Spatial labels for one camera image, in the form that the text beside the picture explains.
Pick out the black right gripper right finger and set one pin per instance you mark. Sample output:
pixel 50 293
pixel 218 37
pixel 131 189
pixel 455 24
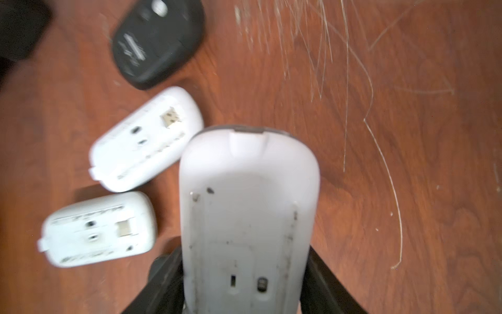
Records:
pixel 322 292

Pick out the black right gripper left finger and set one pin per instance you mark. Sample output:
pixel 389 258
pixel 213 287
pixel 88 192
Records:
pixel 164 290

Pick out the black mouse upside down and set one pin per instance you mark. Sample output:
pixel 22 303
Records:
pixel 155 39

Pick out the black plastic tool case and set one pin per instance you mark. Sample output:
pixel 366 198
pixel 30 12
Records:
pixel 22 26

